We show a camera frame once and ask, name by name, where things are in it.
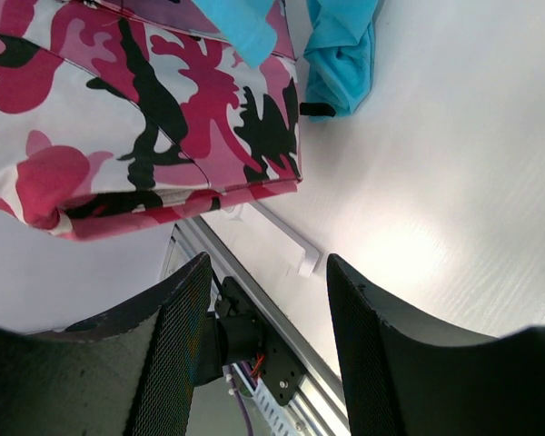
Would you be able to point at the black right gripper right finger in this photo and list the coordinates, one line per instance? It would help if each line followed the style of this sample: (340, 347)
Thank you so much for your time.
(405, 372)

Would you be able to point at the pink camouflage trousers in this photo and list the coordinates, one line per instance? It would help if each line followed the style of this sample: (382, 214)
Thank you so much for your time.
(117, 116)

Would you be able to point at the aluminium frame rail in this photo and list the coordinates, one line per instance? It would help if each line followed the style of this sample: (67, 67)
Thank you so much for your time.
(296, 306)

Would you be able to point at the white clothes rack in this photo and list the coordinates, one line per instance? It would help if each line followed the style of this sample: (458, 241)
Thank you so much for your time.
(262, 222)

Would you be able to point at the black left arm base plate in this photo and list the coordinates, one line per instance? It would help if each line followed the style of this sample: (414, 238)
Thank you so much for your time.
(276, 363)

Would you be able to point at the turquoise t-shirt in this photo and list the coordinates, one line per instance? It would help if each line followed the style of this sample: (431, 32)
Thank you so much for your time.
(340, 50)

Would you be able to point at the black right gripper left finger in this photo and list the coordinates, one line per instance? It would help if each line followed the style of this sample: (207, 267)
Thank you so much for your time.
(127, 371)

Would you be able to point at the grey slotted cable duct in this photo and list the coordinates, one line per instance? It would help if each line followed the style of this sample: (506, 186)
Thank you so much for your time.
(279, 421)

